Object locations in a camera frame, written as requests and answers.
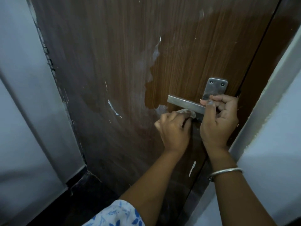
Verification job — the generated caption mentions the metal lever door handle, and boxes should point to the metal lever door handle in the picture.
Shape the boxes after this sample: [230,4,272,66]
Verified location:
[167,78,229,121]

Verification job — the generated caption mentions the person's right hand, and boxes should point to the person's right hand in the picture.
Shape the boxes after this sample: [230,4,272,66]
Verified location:
[199,94,239,155]

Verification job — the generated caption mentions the black baseboard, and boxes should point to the black baseboard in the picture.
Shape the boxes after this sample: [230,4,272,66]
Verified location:
[65,164,102,189]

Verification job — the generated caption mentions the white wiping cloth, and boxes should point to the white wiping cloth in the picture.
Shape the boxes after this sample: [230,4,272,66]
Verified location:
[177,109,197,119]

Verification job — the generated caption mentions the white blue floral sleeve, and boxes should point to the white blue floral sleeve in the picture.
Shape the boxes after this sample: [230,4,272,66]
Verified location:
[82,199,145,226]

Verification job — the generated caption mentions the brown wooden door frame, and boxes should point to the brown wooden door frame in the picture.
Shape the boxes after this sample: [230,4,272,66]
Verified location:
[183,0,301,226]

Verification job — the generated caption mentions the person's left hand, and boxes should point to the person's left hand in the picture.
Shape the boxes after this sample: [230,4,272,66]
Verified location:
[154,111,193,155]

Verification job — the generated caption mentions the person's right forearm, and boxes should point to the person's right forearm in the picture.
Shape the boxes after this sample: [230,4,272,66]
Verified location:
[207,148,278,226]

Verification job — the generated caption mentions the brown wooden door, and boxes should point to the brown wooden door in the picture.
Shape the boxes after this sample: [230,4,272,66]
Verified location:
[28,0,282,226]

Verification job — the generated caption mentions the person's left forearm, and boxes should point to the person's left forearm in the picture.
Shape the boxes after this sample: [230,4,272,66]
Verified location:
[119,149,188,226]

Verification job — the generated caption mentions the silver bangle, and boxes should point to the silver bangle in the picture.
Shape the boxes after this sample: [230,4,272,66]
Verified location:
[207,167,243,182]

